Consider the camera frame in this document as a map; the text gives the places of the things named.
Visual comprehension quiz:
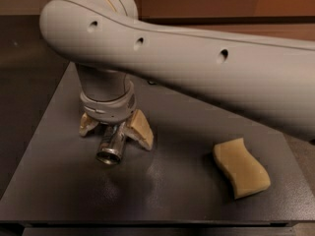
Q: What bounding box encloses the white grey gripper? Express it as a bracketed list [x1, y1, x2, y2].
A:
[79, 83, 154, 150]

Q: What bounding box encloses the silver blue redbull can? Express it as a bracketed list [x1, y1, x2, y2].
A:
[96, 124, 126, 165]

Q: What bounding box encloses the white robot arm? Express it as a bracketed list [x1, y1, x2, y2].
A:
[39, 0, 315, 142]

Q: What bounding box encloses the dark side table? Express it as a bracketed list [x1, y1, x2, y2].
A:
[0, 15, 69, 197]

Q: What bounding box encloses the yellow sponge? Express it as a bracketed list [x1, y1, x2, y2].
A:
[213, 138, 271, 200]

